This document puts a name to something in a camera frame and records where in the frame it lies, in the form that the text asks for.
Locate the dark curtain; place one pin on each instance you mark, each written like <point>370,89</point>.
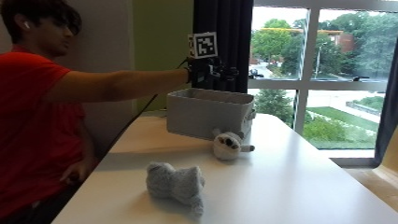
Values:
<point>386,105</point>
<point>221,28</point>

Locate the white grey plush toy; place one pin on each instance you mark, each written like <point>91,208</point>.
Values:
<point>228,144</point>

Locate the the person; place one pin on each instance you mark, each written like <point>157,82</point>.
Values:
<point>33,109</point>

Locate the white marker cube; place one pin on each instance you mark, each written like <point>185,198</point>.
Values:
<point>202,45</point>

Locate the white fabric storage bin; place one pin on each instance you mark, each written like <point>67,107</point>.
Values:
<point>206,113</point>

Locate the white window frame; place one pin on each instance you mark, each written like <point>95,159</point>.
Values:
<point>309,77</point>

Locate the white earbud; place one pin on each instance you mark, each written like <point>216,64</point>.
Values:
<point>27,25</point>

